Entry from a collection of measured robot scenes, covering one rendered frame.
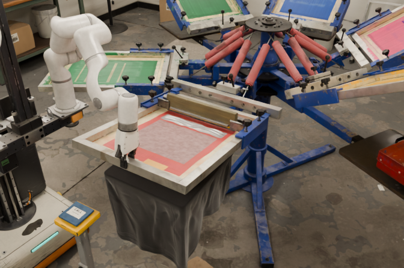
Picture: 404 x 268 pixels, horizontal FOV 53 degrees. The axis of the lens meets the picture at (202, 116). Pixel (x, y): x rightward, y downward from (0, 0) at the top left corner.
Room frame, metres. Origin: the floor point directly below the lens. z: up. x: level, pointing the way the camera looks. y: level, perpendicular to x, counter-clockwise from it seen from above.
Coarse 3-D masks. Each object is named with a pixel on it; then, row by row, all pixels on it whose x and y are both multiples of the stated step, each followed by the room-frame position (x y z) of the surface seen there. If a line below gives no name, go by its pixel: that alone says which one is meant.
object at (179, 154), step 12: (192, 132) 1.63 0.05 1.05; (228, 132) 1.66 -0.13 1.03; (168, 144) 1.49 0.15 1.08; (180, 144) 1.50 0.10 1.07; (192, 144) 1.51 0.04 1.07; (204, 144) 1.52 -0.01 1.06; (216, 144) 1.53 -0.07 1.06; (144, 156) 1.37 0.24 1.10; (156, 156) 1.38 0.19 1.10; (168, 156) 1.39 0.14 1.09; (180, 156) 1.39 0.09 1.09; (192, 156) 1.40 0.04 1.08; (168, 168) 1.29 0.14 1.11; (180, 168) 1.30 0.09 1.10
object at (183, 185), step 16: (144, 112) 1.79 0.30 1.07; (240, 112) 1.85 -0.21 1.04; (96, 128) 1.54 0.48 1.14; (112, 128) 1.58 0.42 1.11; (80, 144) 1.39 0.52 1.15; (96, 144) 1.39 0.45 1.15; (240, 144) 1.52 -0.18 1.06; (112, 160) 1.30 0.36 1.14; (128, 160) 1.28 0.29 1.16; (208, 160) 1.32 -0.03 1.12; (224, 160) 1.38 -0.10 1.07; (144, 176) 1.21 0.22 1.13; (160, 176) 1.18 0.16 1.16; (176, 176) 1.19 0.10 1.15; (192, 176) 1.19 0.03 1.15
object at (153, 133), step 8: (168, 112) 1.85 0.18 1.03; (152, 120) 1.74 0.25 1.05; (160, 120) 1.75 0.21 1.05; (192, 120) 1.78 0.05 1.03; (144, 128) 1.64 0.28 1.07; (152, 128) 1.65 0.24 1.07; (160, 128) 1.66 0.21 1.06; (168, 128) 1.66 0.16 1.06; (176, 128) 1.67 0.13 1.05; (184, 128) 1.68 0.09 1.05; (144, 136) 1.55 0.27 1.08; (152, 136) 1.56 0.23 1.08; (160, 136) 1.57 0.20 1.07; (168, 136) 1.57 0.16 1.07; (104, 144) 1.45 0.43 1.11; (112, 144) 1.46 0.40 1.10; (144, 144) 1.48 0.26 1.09; (152, 144) 1.48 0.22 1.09; (160, 144) 1.49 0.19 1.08; (136, 152) 1.40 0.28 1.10; (144, 152) 1.41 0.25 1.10
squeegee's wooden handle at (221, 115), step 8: (168, 96) 1.87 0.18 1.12; (176, 96) 1.85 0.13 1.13; (176, 104) 1.84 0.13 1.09; (184, 104) 1.82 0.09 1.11; (192, 104) 1.79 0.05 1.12; (200, 104) 1.77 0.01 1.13; (208, 104) 1.77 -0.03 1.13; (192, 112) 1.78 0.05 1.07; (200, 112) 1.76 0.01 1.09; (208, 112) 1.74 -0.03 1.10; (216, 112) 1.72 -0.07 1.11; (224, 112) 1.70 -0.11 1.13; (232, 112) 1.69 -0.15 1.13; (216, 120) 1.71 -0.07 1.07; (224, 120) 1.69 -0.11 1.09
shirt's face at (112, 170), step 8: (112, 168) 1.48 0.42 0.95; (120, 168) 1.48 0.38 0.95; (216, 168) 1.48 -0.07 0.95; (120, 176) 1.42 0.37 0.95; (128, 176) 1.42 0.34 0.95; (136, 176) 1.42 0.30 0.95; (208, 176) 1.43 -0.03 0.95; (136, 184) 1.37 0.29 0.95; (144, 184) 1.37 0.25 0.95; (152, 184) 1.37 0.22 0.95; (160, 184) 1.37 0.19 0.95; (200, 184) 1.37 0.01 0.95; (152, 192) 1.32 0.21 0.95; (160, 192) 1.32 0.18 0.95; (168, 192) 1.32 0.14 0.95; (176, 192) 1.32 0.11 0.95; (192, 192) 1.32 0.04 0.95; (168, 200) 1.27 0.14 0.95; (176, 200) 1.27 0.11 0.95; (184, 200) 1.27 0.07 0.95
